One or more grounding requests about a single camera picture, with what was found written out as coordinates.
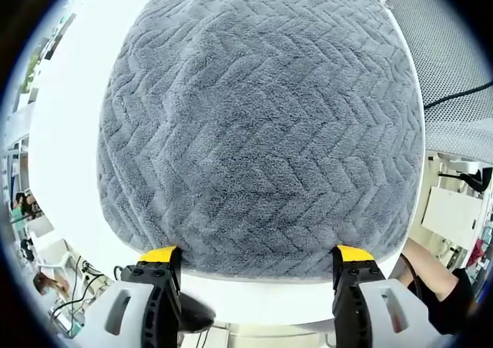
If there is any grey towel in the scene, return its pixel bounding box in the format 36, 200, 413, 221
96, 0, 425, 280

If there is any person's black shirt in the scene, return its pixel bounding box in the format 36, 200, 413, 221
407, 266, 481, 336

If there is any dark round object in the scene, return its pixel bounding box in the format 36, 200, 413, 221
177, 290, 216, 333

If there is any white chair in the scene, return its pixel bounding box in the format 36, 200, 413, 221
26, 216, 74, 272

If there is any red cloth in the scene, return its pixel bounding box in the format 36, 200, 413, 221
465, 239, 487, 268

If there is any white panel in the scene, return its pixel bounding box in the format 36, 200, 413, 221
421, 186, 485, 249

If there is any grey mesh office chair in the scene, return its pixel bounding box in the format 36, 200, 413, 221
375, 0, 493, 194

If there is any black cable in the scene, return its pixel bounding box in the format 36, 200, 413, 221
400, 253, 424, 299
423, 80, 493, 110

